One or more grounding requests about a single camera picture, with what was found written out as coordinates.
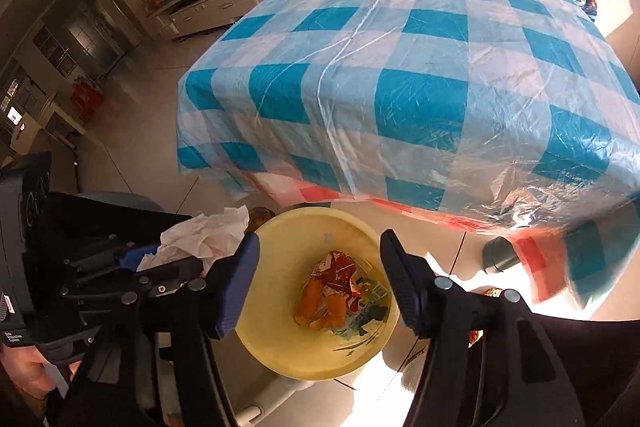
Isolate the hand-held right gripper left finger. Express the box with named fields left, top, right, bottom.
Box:
left=65, top=232, right=261, bottom=427

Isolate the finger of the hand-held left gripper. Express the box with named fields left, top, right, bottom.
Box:
left=65, top=243, right=161, bottom=273
left=60, top=256, right=204, bottom=306

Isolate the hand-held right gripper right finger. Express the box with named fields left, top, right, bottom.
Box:
left=379, top=229, right=577, bottom=427

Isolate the green snack packet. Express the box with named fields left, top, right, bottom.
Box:
left=344, top=279, right=392, bottom=339

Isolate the large white tissue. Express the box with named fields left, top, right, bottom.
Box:
left=137, top=205, right=250, bottom=273

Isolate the yellow plastic basin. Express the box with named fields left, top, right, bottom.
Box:
left=234, top=206, right=401, bottom=382

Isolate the red snack wrapper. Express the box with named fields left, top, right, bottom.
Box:
left=312, top=250, right=372, bottom=309

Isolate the long orange peel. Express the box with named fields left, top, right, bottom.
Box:
left=293, top=280, right=327, bottom=327

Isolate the small orange peel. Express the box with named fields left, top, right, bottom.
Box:
left=324, top=293, right=347, bottom=327

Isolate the person's left hand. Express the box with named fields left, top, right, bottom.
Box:
left=0, top=342, right=82, bottom=404

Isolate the grey stool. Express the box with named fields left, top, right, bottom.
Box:
left=75, top=191, right=167, bottom=214

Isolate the grey table leg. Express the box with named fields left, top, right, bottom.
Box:
left=482, top=235, right=521, bottom=276

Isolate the red plastic stool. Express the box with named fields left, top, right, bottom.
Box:
left=69, top=76, right=106, bottom=120

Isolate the blue checked plastic tablecloth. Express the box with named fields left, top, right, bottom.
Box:
left=176, top=0, right=640, bottom=321

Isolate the person's dark clothing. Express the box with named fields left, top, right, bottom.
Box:
left=30, top=192, right=640, bottom=427

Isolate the white tv cabinet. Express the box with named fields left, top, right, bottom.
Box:
left=147, top=0, right=261, bottom=40

